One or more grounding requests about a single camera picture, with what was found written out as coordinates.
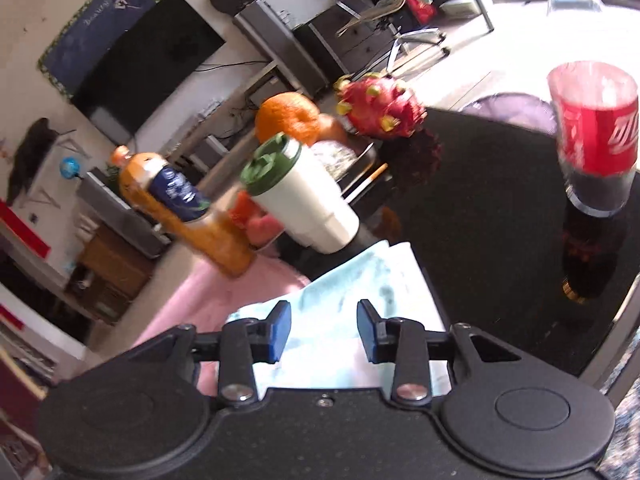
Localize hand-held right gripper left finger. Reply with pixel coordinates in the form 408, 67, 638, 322
127, 300, 293, 408

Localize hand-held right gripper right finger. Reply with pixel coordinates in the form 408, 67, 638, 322
356, 299, 523, 406

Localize teal t-shirt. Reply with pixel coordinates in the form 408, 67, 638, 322
225, 240, 453, 396

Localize pink printed blanket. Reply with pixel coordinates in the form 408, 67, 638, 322
132, 260, 308, 396

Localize red apple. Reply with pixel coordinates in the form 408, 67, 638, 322
247, 212, 285, 250

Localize orange juice bottle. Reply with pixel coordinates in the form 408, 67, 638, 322
109, 145, 257, 277

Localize white cup with green lid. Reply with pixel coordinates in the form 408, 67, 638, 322
239, 132, 361, 255

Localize white stick with orange tip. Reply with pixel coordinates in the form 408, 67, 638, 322
350, 162, 390, 196

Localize metal fruit tray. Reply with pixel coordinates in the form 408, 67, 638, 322
320, 140, 378, 186

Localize black glass table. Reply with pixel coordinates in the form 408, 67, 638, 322
280, 105, 640, 391

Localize brown wooden cabinet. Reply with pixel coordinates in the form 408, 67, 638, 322
65, 222, 156, 318

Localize dark red dried flowers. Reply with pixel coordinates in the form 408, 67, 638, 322
395, 130, 446, 181

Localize wooden television stand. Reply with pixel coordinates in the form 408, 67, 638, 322
75, 60, 286, 261

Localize large orange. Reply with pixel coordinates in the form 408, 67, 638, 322
255, 92, 321, 147

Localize pink dragon fruit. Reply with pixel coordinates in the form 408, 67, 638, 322
334, 72, 428, 138

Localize purple cushion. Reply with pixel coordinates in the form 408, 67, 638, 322
460, 92, 558, 126

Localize patterned dark cloth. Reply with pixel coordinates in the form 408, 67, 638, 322
595, 330, 640, 480

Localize grey tower speaker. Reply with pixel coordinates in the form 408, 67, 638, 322
232, 0, 331, 98

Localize black cabinet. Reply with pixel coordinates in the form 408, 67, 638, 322
292, 7, 401, 81

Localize black flat television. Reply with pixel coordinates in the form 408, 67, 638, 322
70, 0, 227, 146

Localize red label plastic bottle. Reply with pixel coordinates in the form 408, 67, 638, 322
546, 60, 640, 218

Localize maroon chair with golden frame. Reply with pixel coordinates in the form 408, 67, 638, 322
0, 345, 56, 480

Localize black wall decoration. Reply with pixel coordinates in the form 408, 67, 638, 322
5, 117, 63, 206

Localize dark blue wall poster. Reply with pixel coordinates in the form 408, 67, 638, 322
37, 0, 163, 97

